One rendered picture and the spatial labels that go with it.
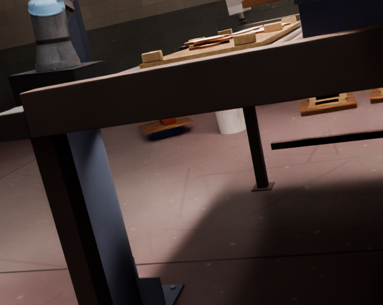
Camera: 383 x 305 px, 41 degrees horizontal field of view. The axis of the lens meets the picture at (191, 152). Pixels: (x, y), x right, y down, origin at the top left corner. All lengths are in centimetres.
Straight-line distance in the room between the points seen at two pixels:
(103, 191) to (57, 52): 50
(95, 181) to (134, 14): 583
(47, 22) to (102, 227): 72
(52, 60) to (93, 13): 602
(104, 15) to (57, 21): 592
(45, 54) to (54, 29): 9
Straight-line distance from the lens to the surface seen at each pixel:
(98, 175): 179
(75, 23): 656
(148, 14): 742
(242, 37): 134
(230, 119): 459
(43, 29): 176
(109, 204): 183
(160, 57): 142
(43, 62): 176
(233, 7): 201
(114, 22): 762
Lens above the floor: 101
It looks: 14 degrees down
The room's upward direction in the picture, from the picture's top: 12 degrees counter-clockwise
